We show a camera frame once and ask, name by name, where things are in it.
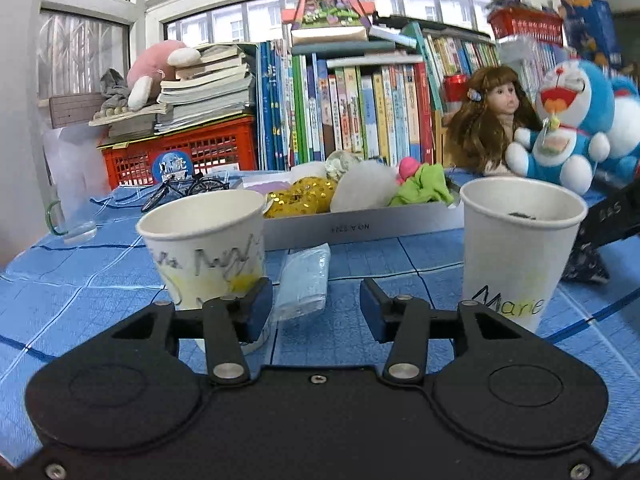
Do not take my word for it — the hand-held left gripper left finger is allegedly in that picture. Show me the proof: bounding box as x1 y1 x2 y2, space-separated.
107 277 274 386

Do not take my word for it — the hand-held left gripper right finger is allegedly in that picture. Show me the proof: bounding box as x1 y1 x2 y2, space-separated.
359 278 533 386

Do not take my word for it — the small tissue packet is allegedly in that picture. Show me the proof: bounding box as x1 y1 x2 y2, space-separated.
272 242 332 322

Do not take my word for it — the white box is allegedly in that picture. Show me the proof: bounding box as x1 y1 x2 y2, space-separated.
239 170 463 252

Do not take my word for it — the gold sequined toy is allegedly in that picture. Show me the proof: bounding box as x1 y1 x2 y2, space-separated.
264 177 339 219

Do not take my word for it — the purple plush toy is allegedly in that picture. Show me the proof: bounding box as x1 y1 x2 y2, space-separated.
242 181 297 195

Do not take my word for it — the white fluffy toy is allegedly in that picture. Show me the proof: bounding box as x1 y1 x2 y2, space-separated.
330 160 399 213

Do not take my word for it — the green cloth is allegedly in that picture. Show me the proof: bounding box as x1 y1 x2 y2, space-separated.
390 164 455 207

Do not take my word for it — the small pink toy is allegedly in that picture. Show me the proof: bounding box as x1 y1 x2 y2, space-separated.
396 156 424 184

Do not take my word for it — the dark dotted cloth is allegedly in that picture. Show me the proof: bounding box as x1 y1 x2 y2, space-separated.
560 244 611 284

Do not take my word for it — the large blue cat plush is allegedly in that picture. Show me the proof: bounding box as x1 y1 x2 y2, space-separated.
595 77 640 175

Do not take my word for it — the scribbled paper cup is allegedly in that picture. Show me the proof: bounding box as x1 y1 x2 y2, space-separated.
136 189 273 350

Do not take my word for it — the lettered paper cup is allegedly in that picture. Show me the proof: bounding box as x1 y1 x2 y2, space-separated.
459 177 589 336

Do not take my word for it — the small blue cat plush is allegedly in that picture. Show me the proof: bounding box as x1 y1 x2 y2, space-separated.
506 59 616 196

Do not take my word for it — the black model bicycle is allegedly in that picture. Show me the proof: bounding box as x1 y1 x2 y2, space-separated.
141 172 231 213

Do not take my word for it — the brown-haired doll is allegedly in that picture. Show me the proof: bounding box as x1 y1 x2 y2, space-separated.
444 66 544 177

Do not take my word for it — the red plastic crate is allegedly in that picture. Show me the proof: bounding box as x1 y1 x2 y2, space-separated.
97 115 258 192

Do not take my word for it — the blue checked tablecloth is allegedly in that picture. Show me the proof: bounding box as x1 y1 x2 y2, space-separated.
0 167 640 463

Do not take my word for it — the blue cardboard box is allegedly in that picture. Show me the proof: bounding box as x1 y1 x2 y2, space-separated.
559 0 624 68

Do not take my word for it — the clear glass mug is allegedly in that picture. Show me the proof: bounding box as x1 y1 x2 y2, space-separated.
46 199 99 247

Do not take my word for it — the row of colourful books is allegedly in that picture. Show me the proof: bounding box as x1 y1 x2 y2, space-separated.
255 20 501 173

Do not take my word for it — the red drink can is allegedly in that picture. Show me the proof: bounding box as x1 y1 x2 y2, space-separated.
442 74 469 107

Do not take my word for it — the red plastic basket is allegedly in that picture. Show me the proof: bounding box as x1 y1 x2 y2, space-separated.
486 6 565 47

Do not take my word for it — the stack of worn books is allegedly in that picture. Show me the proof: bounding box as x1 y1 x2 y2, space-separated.
89 42 258 137

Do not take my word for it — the white plastic bag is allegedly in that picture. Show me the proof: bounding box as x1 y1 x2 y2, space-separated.
42 127 115 221

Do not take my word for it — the grey plush toy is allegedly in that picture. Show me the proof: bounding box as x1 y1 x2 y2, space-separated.
99 69 132 117

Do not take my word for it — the pink plush toy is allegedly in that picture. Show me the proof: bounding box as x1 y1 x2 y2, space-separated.
126 40 203 111

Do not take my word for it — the brown cardboard box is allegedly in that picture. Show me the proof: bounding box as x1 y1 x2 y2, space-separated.
49 92 104 129

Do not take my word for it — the triangular toy house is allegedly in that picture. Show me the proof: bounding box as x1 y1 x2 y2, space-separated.
281 0 377 47

